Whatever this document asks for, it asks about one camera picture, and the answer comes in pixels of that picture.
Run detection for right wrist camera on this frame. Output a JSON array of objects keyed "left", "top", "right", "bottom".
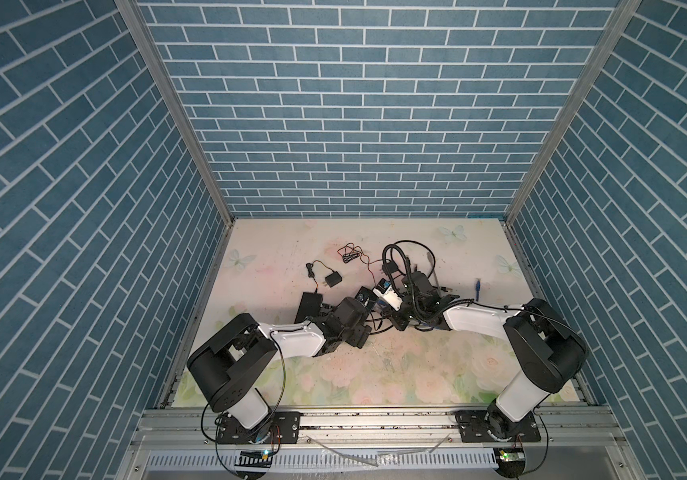
[{"left": 373, "top": 278, "right": 403, "bottom": 311}]

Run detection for black power adapter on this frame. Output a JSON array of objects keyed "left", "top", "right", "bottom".
[
  {"left": 305, "top": 260, "right": 342, "bottom": 293},
  {"left": 336, "top": 242, "right": 383, "bottom": 273}
]

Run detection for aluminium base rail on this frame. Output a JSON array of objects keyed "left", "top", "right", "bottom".
[{"left": 118, "top": 404, "right": 643, "bottom": 479}]

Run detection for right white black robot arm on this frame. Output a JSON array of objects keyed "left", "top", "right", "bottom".
[{"left": 373, "top": 271, "right": 589, "bottom": 441}]

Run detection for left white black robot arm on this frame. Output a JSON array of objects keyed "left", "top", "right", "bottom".
[{"left": 186, "top": 292, "right": 375, "bottom": 443}]

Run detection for black network switch blue ports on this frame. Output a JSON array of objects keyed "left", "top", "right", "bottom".
[{"left": 294, "top": 292, "right": 323, "bottom": 324}]

